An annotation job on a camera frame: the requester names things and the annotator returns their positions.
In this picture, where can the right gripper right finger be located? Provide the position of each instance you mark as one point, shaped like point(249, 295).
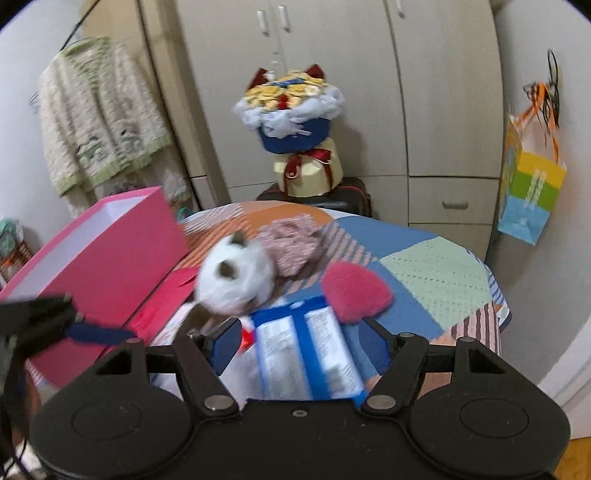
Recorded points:
point(399, 360)

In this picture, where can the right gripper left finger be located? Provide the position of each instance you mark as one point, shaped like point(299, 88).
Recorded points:
point(201, 359)

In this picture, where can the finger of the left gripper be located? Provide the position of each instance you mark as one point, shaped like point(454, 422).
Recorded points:
point(95, 334)

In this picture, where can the white brown plush cat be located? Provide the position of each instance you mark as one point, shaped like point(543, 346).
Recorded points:
point(237, 276)

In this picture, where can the red envelope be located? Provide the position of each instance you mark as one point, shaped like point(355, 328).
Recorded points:
point(161, 304)

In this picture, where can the pink storage box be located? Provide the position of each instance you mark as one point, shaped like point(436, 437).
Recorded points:
point(108, 260)

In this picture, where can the patchwork tablecloth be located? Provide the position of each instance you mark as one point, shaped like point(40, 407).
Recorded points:
point(441, 290)

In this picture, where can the pink heart plush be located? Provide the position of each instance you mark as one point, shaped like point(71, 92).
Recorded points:
point(354, 292)

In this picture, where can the blue wet wipes pack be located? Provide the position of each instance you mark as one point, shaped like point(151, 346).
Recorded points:
point(303, 355)

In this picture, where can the pink floral cloth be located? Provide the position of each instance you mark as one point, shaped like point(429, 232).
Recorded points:
point(293, 243)

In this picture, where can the cream green knitted cardigan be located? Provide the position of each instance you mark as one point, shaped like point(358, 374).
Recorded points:
point(97, 114)

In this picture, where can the colourful paper gift bag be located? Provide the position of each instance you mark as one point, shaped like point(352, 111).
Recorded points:
point(533, 171)

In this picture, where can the beige wardrobe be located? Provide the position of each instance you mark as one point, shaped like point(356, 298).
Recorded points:
point(422, 123)

